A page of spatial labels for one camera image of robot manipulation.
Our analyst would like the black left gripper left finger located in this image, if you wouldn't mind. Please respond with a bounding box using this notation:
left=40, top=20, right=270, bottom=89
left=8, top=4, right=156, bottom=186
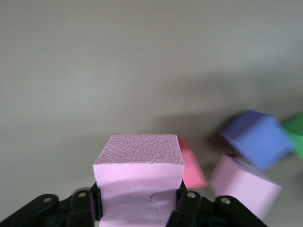
left=0, top=182, right=104, bottom=227

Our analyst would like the red foam cube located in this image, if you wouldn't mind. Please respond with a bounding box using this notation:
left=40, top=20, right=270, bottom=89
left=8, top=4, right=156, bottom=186
left=178, top=138, right=208, bottom=189

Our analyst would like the green foam cube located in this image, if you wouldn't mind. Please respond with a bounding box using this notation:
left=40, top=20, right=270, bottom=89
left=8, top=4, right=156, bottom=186
left=283, top=113, right=303, bottom=159

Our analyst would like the purple foam cube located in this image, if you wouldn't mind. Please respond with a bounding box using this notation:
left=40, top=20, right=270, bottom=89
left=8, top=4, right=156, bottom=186
left=219, top=110, right=296, bottom=171

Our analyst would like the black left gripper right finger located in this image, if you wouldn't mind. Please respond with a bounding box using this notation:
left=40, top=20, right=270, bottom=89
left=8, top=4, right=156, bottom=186
left=165, top=180, right=269, bottom=227

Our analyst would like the pink foam cube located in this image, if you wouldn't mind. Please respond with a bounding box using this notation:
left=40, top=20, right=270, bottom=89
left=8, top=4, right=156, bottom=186
left=92, top=134, right=185, bottom=227
left=209, top=155, right=284, bottom=219

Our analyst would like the brown table mat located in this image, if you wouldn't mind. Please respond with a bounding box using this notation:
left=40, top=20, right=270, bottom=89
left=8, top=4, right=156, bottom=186
left=0, top=0, right=303, bottom=227

